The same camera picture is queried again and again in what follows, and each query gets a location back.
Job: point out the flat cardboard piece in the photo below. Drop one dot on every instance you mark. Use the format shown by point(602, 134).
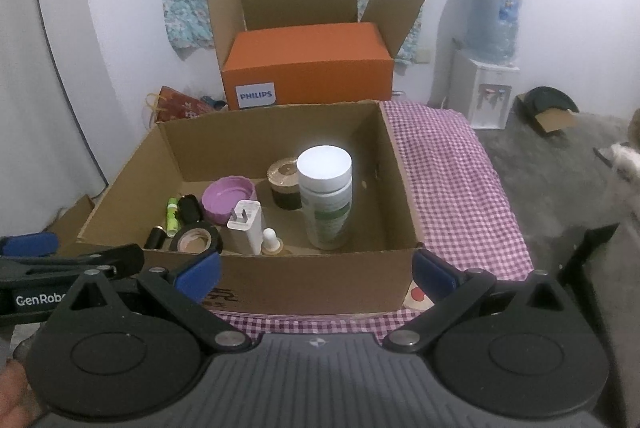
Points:
point(555, 120)

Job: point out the tall-flapped cardboard box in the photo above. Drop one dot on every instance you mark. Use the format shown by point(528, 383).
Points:
point(295, 2)

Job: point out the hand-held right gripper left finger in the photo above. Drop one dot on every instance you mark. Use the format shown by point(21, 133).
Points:
point(200, 275)

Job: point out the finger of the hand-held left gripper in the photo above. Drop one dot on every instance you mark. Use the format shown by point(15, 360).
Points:
point(100, 260)
point(27, 244)

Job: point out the gold-lidded round jar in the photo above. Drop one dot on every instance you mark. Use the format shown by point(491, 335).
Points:
point(282, 173)

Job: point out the red patterned gift bag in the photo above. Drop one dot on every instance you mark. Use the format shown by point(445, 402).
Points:
point(177, 103)

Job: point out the small black case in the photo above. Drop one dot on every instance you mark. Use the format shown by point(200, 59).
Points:
point(187, 208)

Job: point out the blue water jug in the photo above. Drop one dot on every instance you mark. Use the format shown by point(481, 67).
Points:
point(492, 22)

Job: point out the white bottle with green label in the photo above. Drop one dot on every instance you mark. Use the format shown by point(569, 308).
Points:
point(325, 208)

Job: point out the white water dispenser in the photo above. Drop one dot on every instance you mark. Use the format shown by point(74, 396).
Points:
point(470, 87)

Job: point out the person's left hand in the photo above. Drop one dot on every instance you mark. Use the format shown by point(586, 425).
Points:
point(12, 398)

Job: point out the small dropper bottle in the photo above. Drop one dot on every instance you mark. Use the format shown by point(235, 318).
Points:
point(270, 240)

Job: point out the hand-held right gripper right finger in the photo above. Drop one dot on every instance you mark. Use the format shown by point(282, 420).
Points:
point(435, 275)

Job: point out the green lip balm tube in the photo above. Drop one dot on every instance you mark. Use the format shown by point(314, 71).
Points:
point(173, 215)

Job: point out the purple checked blanket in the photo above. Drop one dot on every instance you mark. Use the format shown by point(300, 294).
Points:
point(450, 183)

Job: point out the white wall outlet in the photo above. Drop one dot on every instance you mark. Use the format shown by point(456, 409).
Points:
point(425, 56)

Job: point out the small teal item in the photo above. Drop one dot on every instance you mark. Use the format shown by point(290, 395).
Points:
point(212, 101)

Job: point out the white charger plug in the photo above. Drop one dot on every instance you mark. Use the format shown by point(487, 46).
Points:
point(245, 233)

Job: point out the black tape roll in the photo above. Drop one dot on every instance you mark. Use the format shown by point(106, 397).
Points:
point(216, 239)

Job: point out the purple plastic lid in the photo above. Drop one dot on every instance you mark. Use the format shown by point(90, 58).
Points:
point(225, 203)

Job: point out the brown cardboard box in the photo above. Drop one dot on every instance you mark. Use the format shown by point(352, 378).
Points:
point(300, 283)

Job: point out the black lipstick tube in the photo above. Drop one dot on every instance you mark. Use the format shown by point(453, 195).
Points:
point(154, 238)

